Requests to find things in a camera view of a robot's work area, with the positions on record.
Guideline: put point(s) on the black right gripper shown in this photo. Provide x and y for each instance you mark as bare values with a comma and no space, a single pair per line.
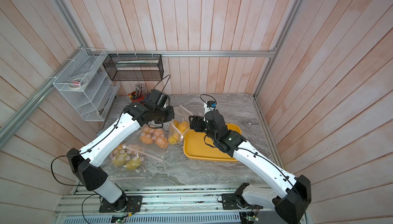
197,119

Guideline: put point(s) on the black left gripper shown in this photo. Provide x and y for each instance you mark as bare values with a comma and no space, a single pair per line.
170,109

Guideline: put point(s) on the clear zipper bag pink dots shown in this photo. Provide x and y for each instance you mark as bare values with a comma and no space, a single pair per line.
179,126

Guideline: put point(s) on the clear zipper bag pink zip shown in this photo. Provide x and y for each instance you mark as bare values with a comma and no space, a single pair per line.
127,161

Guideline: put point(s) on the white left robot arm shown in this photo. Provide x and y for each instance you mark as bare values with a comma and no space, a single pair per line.
85,162

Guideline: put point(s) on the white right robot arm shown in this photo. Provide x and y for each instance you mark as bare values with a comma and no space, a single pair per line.
291,194

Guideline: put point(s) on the red pen cup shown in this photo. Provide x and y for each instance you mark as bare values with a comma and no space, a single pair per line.
138,100

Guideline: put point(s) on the yellow plastic tray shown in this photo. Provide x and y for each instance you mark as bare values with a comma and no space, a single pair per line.
196,148

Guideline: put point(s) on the tape roll on shelf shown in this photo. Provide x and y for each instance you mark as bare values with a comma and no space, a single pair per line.
78,83

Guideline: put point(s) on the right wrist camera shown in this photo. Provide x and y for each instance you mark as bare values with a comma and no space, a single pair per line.
209,106

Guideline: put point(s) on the black mesh wall basket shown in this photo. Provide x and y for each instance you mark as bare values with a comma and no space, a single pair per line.
134,67

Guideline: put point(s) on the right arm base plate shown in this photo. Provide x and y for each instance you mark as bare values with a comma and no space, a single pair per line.
233,201

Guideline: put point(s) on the white wire shelf rack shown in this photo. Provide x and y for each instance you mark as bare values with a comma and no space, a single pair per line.
94,101

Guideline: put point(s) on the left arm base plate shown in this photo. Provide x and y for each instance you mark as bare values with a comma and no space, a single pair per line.
130,204

